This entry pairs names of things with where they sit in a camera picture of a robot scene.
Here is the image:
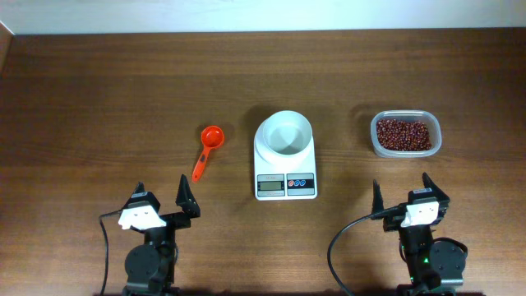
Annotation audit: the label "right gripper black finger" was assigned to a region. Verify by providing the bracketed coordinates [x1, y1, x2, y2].
[371, 179, 385, 220]
[422, 173, 449, 202]

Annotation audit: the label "orange plastic measuring scoop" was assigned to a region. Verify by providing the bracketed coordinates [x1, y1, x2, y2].
[191, 125, 224, 183]

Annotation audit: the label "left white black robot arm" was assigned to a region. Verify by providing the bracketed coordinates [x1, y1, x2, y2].
[118, 175, 201, 296]

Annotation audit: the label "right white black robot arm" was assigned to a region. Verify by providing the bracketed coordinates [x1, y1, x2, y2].
[371, 173, 468, 296]

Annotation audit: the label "white digital kitchen scale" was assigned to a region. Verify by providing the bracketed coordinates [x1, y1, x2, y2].
[254, 125, 318, 201]

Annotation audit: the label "white round bowl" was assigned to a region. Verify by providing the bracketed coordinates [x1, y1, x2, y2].
[262, 110, 313, 155]

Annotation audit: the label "red adzuki beans in container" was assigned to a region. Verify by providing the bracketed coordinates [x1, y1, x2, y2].
[376, 119, 431, 151]

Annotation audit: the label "clear plastic food container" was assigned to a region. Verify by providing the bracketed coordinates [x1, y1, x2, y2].
[370, 110, 442, 158]

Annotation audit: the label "right black camera cable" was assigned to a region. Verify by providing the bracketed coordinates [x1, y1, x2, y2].
[326, 205, 408, 296]

